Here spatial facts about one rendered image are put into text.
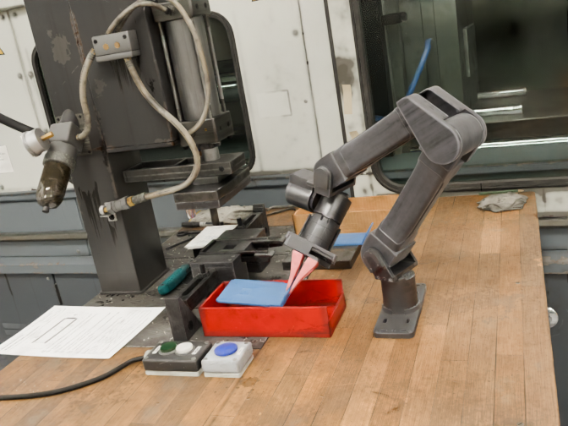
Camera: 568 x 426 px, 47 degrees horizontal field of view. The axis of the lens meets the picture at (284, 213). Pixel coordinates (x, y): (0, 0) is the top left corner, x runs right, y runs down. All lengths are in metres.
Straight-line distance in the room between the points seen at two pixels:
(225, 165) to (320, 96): 0.65
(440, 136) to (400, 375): 0.37
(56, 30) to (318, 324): 0.80
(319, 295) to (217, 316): 0.20
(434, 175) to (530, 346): 0.31
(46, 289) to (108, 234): 1.24
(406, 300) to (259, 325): 0.27
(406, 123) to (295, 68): 0.95
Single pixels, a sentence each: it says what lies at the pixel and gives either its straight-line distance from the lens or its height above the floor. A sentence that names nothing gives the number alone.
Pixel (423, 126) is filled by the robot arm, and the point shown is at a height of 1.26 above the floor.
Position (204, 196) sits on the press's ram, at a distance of 1.33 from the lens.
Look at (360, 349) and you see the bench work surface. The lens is 1.14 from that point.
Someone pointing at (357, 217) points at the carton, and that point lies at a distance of 1.60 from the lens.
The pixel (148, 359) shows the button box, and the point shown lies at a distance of 1.18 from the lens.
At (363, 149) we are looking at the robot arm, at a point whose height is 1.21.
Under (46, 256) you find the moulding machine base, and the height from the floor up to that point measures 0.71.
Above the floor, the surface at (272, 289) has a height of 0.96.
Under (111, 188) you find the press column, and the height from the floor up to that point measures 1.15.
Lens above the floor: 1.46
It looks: 17 degrees down
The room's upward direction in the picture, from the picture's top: 10 degrees counter-clockwise
